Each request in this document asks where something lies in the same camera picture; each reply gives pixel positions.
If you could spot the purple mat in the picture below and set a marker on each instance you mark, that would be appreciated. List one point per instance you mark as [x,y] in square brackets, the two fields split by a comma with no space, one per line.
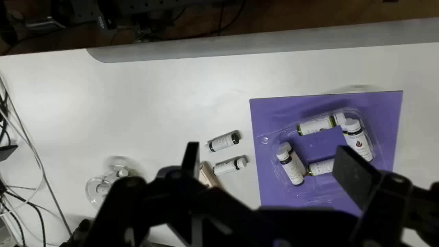
[381,114]

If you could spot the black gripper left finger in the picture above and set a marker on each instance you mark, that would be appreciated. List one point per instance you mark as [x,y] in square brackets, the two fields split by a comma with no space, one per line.
[137,206]

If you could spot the small white vial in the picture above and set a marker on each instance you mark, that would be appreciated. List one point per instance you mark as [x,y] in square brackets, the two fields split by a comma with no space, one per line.
[122,173]

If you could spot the clear plastic object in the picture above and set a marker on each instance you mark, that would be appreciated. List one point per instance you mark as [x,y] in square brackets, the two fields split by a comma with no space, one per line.
[101,188]

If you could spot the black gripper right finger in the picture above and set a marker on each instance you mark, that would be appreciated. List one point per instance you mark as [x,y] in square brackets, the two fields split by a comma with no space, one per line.
[365,183]

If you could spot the gray desk partition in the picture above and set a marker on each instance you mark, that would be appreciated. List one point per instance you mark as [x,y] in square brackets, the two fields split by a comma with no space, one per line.
[274,41]

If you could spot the white labelled bottle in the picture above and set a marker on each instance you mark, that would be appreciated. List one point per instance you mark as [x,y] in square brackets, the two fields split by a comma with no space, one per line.
[227,166]
[290,165]
[358,139]
[322,166]
[315,124]
[222,141]

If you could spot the black equipment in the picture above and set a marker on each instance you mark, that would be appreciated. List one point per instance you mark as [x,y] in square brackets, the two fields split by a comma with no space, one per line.
[145,14]

